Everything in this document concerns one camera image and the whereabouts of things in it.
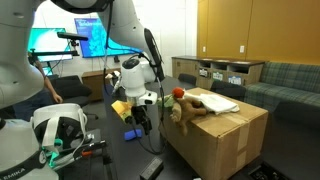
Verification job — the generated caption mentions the brown plush moose toy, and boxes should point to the brown plush moose toy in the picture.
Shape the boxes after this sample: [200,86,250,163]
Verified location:
[169,96,208,137]

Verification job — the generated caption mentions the white terry towel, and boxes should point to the white terry towel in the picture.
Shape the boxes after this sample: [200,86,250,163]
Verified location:
[184,92,241,116]

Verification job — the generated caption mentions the plush red rose green leaves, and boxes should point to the plush red rose green leaves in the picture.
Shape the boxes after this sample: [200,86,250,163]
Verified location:
[156,86,186,111]

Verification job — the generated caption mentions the cyan lit monitor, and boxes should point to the cyan lit monitor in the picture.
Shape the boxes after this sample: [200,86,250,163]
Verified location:
[27,27,74,63]

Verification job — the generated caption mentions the black office chair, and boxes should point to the black office chair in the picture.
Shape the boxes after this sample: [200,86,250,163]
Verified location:
[50,75,100,120]

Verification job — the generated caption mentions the blue wavy sponge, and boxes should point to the blue wavy sponge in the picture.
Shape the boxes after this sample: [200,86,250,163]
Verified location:
[123,128,143,142]

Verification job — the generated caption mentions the brown cardboard box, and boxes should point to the brown cardboard box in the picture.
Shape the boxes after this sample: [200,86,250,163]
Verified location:
[157,87,270,180]

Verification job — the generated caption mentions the white VR headset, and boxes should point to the white VR headset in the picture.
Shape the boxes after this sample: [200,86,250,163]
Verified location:
[32,102,89,168]

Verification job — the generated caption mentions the yellow wrist camera mount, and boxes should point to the yellow wrist camera mount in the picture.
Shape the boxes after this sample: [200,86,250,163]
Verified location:
[110,99,135,125]

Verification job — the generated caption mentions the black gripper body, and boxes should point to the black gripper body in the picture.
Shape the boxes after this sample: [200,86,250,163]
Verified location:
[130,104,150,124]

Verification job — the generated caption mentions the wooden side counter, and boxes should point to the wooden side counter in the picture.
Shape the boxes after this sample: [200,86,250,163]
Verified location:
[171,55,267,95]

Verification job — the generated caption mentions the orange handled screwdriver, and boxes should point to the orange handled screwdriver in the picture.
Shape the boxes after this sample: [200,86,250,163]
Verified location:
[80,149,95,158]

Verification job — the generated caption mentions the black camera on tripod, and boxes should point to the black camera on tripod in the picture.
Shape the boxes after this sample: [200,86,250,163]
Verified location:
[56,31,90,58]

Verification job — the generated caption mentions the green plaid sofa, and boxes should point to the green plaid sofa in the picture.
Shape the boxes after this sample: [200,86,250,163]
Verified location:
[244,61,320,116]

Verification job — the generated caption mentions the black chair back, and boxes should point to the black chair back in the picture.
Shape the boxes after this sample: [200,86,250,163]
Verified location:
[209,79,248,102]
[177,72,198,87]

